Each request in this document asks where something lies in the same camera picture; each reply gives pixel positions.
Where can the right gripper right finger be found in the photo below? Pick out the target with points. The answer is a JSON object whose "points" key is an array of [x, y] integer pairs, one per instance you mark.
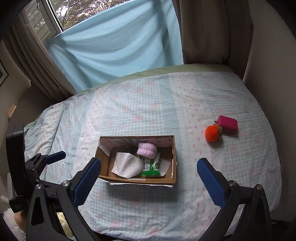
{"points": [[255, 219]]}

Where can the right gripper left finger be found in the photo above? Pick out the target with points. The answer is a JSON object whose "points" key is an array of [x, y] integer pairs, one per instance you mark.
{"points": [[49, 198]]}

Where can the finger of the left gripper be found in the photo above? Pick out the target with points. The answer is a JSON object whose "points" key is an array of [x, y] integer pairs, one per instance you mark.
{"points": [[52, 158]]}

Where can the white dotted cloth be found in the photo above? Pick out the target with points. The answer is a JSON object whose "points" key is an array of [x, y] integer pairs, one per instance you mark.
{"points": [[127, 166]]}

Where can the lilac fluffy scrunchie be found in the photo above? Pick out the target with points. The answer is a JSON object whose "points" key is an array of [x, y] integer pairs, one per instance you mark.
{"points": [[147, 150]]}

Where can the green snack packet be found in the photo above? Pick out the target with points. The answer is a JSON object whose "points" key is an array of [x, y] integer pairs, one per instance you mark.
{"points": [[151, 166]]}

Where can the grey cloth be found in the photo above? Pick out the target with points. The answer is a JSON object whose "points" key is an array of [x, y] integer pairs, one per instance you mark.
{"points": [[163, 167]]}

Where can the magenta soft case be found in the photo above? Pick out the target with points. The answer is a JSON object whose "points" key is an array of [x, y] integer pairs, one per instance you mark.
{"points": [[229, 125]]}

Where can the cardboard box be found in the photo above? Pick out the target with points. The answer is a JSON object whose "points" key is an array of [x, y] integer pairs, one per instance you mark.
{"points": [[109, 146]]}

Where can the orange fluffy pompom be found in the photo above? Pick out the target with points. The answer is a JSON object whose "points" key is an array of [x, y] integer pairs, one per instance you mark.
{"points": [[213, 133]]}

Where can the light blue curtain cloth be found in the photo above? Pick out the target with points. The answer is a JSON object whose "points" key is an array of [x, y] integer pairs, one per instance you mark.
{"points": [[132, 37]]}

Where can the green bed sheet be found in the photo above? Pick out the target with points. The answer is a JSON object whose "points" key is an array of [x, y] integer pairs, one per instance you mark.
{"points": [[166, 70]]}

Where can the beige curtain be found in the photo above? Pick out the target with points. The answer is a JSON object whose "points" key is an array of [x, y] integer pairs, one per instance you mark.
{"points": [[215, 32]]}

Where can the window frame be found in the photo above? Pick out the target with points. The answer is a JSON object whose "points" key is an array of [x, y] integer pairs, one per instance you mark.
{"points": [[42, 16]]}

